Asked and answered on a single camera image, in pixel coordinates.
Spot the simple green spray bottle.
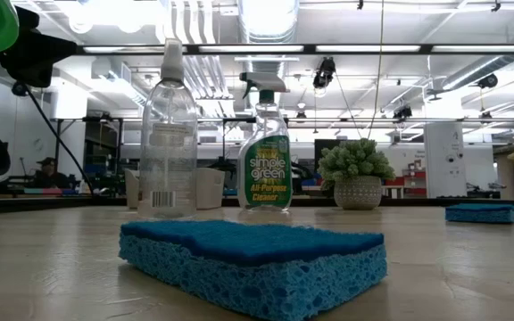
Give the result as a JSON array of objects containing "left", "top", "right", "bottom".
[{"left": 236, "top": 71, "right": 294, "bottom": 212}]

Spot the potted green succulent plant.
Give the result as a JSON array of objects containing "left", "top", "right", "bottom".
[{"left": 317, "top": 137, "right": 397, "bottom": 211}]

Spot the black hanging camera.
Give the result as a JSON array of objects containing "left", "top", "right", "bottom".
[{"left": 312, "top": 56, "right": 337, "bottom": 90}]

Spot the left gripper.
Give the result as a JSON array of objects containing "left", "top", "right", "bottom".
[{"left": 0, "top": 5, "right": 79, "bottom": 89}]

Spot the blue sponge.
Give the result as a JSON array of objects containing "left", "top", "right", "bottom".
[
  {"left": 444, "top": 202, "right": 514, "bottom": 225},
  {"left": 118, "top": 218, "right": 389, "bottom": 321}
]

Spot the clear spray bottle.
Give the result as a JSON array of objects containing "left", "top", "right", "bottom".
[{"left": 138, "top": 37, "right": 199, "bottom": 219}]

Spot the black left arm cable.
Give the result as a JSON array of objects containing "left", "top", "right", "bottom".
[{"left": 23, "top": 82, "right": 95, "bottom": 196}]

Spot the person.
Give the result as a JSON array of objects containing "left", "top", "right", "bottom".
[{"left": 32, "top": 156, "right": 73, "bottom": 189}]

